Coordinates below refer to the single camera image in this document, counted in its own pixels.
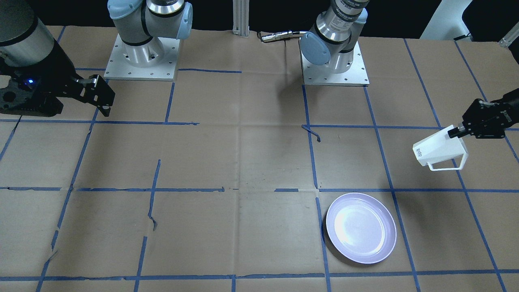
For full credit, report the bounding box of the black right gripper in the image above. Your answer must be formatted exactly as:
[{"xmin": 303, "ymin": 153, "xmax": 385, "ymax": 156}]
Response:
[{"xmin": 0, "ymin": 57, "xmax": 115, "ymax": 118}]

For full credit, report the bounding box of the aluminium profile post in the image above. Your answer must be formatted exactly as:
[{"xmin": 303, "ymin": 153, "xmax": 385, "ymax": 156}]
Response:
[{"xmin": 232, "ymin": 0, "xmax": 250, "ymax": 38}]

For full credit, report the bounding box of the white angular cup with handle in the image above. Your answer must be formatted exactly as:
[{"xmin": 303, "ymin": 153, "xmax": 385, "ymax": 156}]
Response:
[{"xmin": 413, "ymin": 125, "xmax": 469, "ymax": 171}]

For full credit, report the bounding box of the metal cable connector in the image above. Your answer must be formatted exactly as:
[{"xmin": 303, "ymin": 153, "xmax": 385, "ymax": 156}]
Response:
[{"xmin": 257, "ymin": 30, "xmax": 308, "ymax": 43}]

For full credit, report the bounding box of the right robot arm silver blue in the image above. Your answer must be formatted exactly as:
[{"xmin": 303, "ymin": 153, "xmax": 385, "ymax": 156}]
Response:
[{"xmin": 1, "ymin": 0, "xmax": 193, "ymax": 118}]

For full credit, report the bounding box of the white object top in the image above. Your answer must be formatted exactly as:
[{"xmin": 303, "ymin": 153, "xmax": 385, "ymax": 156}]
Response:
[{"xmin": 420, "ymin": 0, "xmax": 471, "ymax": 40}]

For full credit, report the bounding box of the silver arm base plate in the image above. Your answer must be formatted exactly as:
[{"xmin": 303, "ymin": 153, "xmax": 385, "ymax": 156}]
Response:
[
  {"xmin": 301, "ymin": 42, "xmax": 370, "ymax": 86},
  {"xmin": 104, "ymin": 35, "xmax": 182, "ymax": 82}
]

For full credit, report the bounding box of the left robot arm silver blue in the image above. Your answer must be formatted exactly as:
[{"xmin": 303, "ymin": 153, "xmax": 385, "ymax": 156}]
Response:
[{"xmin": 300, "ymin": 0, "xmax": 518, "ymax": 140}]

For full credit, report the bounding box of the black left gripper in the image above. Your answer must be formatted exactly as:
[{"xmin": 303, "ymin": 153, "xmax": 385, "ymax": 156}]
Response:
[{"xmin": 447, "ymin": 88, "xmax": 519, "ymax": 139}]

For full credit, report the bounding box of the lavender round plate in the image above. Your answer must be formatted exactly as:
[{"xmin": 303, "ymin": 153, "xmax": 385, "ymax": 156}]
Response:
[{"xmin": 324, "ymin": 193, "xmax": 397, "ymax": 264}]

